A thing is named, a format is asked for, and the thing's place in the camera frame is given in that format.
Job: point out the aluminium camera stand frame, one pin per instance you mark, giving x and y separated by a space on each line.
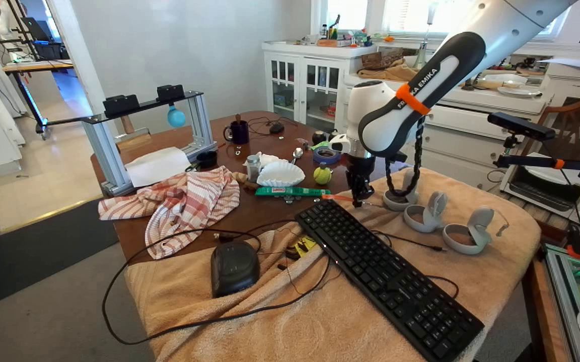
125 122

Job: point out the black computer keyboard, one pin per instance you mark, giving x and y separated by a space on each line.
437 327

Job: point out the white cabinet with glass doors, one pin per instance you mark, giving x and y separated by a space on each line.
306 83

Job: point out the red white striped cloth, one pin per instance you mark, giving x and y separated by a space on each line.
176 208

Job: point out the green toothpaste tube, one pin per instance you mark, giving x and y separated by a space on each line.
291 192

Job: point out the gray vr controller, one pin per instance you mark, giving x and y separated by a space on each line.
425 218
470 238
399 201

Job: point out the green tennis ball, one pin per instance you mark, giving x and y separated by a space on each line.
323 176

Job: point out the white scalloped dish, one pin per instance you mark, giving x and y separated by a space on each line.
280 173

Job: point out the black mug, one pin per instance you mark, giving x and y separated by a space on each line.
236 132

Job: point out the black computer mouse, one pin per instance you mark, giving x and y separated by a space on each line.
233 269

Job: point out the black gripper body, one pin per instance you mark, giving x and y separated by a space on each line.
359 178

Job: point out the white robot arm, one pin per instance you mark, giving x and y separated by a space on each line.
378 120

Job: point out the blue balloon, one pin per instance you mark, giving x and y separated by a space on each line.
176 117

